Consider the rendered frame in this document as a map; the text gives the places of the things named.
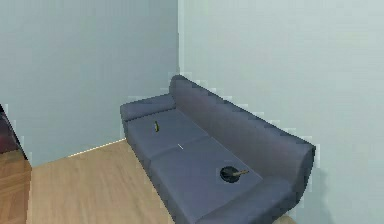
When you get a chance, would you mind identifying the grey blue sofa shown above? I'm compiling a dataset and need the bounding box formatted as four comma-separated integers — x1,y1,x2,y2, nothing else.
119,74,317,224

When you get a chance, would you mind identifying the dark red brown cabinet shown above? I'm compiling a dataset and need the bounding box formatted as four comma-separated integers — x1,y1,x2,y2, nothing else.
0,103,28,161

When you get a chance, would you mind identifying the black pan with wooden handle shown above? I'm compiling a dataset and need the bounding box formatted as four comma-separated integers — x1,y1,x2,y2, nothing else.
219,165,250,184

